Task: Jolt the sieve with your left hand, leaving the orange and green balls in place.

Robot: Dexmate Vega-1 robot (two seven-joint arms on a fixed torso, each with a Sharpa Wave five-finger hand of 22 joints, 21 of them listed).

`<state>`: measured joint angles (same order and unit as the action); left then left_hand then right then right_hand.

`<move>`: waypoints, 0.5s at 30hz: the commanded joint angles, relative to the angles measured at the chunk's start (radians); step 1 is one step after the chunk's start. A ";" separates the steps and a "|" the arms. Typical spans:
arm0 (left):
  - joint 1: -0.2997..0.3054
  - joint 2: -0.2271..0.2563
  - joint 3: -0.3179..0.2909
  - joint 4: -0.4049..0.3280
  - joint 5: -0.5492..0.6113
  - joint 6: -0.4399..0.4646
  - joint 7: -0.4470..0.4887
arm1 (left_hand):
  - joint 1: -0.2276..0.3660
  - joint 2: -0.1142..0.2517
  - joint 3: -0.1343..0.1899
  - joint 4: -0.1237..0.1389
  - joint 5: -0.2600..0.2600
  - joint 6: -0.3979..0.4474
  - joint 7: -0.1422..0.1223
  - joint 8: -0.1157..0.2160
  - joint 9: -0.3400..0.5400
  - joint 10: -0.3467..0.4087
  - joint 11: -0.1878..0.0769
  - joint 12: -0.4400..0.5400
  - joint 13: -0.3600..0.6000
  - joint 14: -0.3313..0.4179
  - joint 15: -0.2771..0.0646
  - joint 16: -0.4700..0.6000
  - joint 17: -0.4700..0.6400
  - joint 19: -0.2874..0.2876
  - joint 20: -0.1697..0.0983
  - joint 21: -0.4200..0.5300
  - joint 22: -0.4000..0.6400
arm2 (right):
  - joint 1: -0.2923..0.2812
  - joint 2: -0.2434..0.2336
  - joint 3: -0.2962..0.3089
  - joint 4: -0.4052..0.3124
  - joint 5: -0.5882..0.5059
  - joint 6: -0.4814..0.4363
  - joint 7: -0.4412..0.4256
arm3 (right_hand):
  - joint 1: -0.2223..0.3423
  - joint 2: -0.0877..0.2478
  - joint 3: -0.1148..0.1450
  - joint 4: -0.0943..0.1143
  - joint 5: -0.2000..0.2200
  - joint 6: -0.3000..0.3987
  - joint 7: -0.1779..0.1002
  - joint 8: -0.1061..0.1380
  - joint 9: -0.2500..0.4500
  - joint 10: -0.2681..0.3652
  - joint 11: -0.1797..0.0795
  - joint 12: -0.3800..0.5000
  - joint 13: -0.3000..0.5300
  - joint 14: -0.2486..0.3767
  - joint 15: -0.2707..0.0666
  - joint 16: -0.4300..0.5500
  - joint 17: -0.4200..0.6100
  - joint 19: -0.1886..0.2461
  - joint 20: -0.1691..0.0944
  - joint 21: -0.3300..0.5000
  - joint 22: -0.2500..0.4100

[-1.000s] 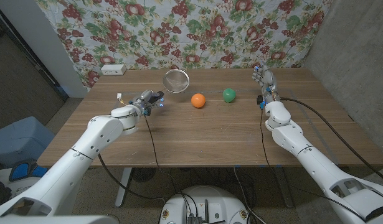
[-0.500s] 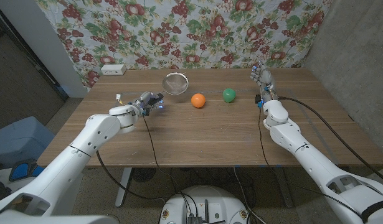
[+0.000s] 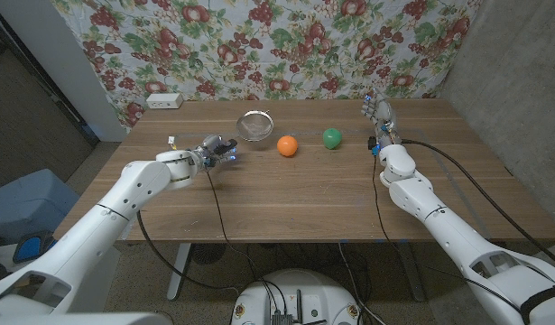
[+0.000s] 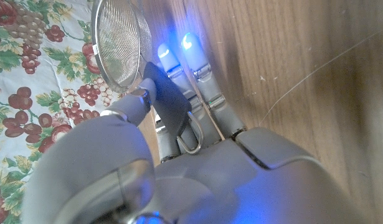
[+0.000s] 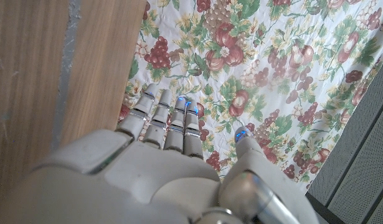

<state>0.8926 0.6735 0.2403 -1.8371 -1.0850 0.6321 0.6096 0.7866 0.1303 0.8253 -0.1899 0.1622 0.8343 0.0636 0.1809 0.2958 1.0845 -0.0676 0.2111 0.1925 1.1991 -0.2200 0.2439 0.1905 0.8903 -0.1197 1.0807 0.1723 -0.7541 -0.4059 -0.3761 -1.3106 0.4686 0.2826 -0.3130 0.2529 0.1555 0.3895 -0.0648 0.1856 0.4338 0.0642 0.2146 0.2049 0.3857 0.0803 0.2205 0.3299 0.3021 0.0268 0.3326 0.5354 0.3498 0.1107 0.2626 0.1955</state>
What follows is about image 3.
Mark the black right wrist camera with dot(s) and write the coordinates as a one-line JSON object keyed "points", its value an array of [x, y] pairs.
{"points": [[372, 143]]}

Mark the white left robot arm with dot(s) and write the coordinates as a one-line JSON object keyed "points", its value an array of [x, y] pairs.
{"points": [[101, 225]]}

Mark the blue and black pad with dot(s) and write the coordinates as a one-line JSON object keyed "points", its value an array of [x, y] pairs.
{"points": [[31, 247]]}

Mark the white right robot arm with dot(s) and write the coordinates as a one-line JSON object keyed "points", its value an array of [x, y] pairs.
{"points": [[457, 234]]}

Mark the fruit print backdrop cloth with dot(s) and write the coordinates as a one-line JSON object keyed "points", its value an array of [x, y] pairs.
{"points": [[281, 45]]}

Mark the white robot torso base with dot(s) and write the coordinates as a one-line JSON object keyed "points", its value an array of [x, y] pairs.
{"points": [[295, 293]]}

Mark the green ball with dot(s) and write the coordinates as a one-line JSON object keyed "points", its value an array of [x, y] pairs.
{"points": [[332, 138]]}

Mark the white table leg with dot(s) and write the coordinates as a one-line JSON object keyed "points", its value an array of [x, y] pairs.
{"points": [[178, 271]]}

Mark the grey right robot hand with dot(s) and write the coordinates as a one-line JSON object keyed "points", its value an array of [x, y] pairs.
{"points": [[381, 116]]}

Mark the grey table leg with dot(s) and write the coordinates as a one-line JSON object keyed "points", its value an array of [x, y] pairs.
{"points": [[411, 271]]}

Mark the white power strip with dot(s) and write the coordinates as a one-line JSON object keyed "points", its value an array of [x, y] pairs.
{"points": [[164, 101]]}

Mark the black round fan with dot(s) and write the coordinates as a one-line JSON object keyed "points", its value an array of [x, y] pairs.
{"points": [[208, 253]]}

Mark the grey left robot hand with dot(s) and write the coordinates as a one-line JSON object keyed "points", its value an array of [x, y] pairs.
{"points": [[216, 150]]}

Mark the orange ball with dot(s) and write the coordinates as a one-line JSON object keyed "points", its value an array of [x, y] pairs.
{"points": [[287, 146]]}

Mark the blue grey storage bin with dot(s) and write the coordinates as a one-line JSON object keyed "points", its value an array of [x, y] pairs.
{"points": [[29, 203]]}

